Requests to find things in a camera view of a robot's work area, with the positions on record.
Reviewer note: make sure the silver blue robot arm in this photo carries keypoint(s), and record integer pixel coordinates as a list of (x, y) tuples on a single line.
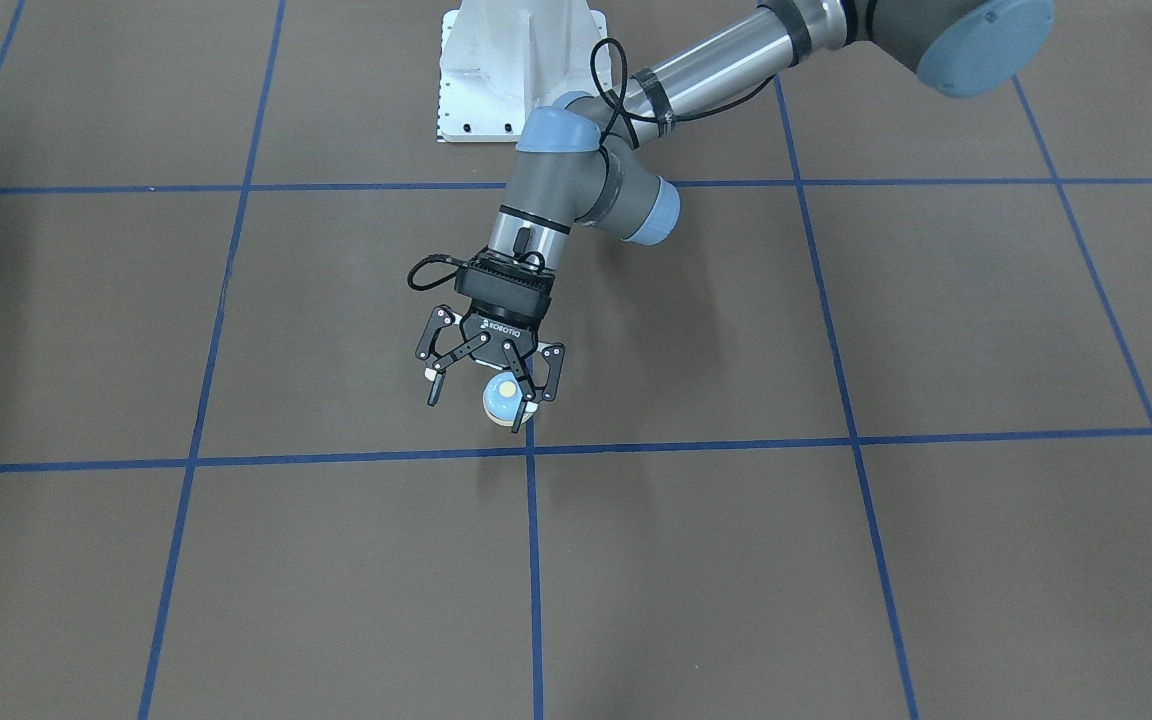
[(576, 161)]

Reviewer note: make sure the white pedestal column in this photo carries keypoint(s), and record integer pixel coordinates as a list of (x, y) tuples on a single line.
[(501, 59)]

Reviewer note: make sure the blue and cream bell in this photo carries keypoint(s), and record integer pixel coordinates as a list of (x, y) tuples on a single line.
[(502, 398)]

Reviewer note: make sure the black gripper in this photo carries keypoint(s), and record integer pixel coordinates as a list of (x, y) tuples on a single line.
[(497, 328)]

